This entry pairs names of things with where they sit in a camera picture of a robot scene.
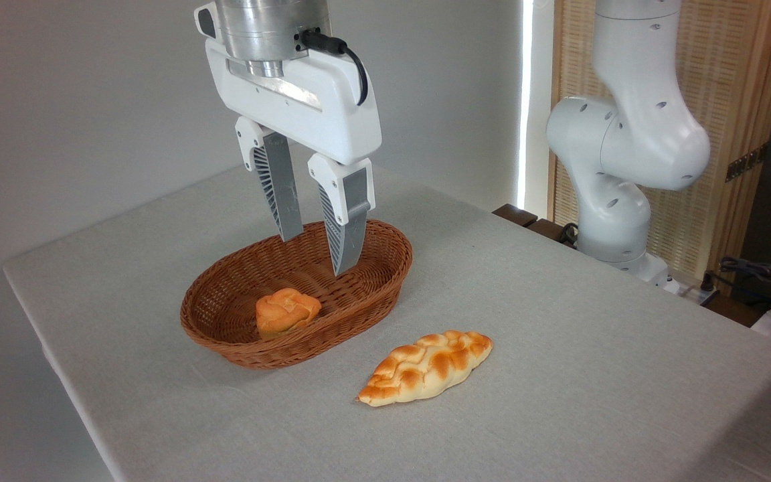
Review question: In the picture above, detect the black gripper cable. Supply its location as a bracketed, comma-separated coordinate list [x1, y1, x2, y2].
[298, 29, 370, 107]

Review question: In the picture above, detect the long braided bread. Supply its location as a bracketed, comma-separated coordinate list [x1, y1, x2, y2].
[356, 329, 494, 408]

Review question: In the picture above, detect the small round bread roll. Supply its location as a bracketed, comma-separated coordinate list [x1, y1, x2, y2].
[255, 288, 323, 340]

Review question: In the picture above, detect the white power strip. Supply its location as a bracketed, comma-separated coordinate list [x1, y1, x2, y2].
[664, 276, 721, 307]

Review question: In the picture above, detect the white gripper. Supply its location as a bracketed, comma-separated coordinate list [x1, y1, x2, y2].
[205, 37, 383, 277]

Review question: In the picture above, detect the black cable bundle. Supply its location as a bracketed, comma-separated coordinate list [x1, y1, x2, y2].
[701, 256, 771, 317]

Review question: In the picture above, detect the brown wicker basket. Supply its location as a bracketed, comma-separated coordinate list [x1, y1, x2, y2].
[180, 219, 414, 370]

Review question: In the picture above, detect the black metal hinge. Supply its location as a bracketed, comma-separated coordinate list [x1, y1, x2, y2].
[725, 143, 770, 183]

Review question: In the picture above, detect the dark wooden base board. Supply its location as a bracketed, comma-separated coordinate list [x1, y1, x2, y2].
[492, 204, 762, 329]

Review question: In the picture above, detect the grey tablecloth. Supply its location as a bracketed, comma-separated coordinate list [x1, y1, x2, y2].
[3, 161, 771, 482]

